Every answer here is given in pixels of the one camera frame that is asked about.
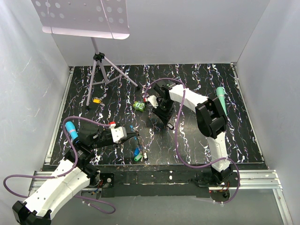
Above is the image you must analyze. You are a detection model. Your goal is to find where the blue key tag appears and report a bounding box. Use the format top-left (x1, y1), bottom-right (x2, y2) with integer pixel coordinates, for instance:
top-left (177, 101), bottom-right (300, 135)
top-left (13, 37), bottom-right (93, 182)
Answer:
top-left (134, 147), bottom-right (141, 157)

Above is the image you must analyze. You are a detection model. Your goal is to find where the chain of silver keyrings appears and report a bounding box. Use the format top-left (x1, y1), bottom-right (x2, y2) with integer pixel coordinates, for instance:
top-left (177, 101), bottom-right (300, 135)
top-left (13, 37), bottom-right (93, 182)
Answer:
top-left (137, 137), bottom-right (148, 157)

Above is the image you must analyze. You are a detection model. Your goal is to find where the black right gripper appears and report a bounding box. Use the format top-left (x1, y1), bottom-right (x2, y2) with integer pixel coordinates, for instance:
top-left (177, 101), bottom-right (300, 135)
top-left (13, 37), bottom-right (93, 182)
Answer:
top-left (152, 99), bottom-right (174, 126)

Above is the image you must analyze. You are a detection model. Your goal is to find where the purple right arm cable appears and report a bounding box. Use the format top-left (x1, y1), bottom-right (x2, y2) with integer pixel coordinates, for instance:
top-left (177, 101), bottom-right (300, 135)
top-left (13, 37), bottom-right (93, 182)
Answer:
top-left (143, 78), bottom-right (241, 204)

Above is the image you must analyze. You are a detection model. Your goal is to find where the cyan blue marker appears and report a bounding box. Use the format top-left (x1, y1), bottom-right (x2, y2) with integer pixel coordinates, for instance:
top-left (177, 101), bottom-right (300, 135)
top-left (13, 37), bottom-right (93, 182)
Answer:
top-left (65, 121), bottom-right (78, 140)

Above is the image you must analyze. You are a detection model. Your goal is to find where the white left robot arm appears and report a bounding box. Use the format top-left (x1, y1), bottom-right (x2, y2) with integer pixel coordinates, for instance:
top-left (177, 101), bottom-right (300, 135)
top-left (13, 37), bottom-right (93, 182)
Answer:
top-left (12, 121), bottom-right (139, 225)

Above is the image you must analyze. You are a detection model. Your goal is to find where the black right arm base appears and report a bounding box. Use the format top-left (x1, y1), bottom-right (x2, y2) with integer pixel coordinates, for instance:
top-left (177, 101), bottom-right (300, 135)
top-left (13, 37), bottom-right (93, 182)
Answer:
top-left (195, 172), bottom-right (240, 205)

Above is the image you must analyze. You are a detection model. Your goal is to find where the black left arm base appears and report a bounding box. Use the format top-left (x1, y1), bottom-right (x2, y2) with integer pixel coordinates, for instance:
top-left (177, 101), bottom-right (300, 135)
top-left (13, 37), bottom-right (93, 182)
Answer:
top-left (91, 173), bottom-right (115, 195)

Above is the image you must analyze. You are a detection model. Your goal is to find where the aluminium frame rail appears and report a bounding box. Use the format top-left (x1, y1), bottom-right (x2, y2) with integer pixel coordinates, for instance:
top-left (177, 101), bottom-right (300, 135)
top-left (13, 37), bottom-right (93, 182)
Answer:
top-left (44, 67), bottom-right (74, 165)

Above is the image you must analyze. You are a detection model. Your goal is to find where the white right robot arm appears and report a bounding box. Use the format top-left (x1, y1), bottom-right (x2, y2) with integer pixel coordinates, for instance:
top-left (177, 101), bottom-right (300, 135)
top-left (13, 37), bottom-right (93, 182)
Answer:
top-left (144, 81), bottom-right (233, 186)

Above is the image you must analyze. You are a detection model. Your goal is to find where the mint green marker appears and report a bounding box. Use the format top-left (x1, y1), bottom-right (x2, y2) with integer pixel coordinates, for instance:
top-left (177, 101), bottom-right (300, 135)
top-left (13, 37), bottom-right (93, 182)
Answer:
top-left (216, 87), bottom-right (227, 115)

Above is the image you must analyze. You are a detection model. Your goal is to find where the white music stand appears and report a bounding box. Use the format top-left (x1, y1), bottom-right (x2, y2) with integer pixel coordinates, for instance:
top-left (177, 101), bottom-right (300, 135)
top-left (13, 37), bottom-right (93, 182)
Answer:
top-left (32, 0), bottom-right (140, 110)

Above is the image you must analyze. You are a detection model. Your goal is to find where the yellow key tag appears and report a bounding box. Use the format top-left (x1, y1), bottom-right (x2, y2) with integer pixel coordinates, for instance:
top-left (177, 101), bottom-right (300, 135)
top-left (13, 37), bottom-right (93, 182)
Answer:
top-left (92, 97), bottom-right (102, 104)

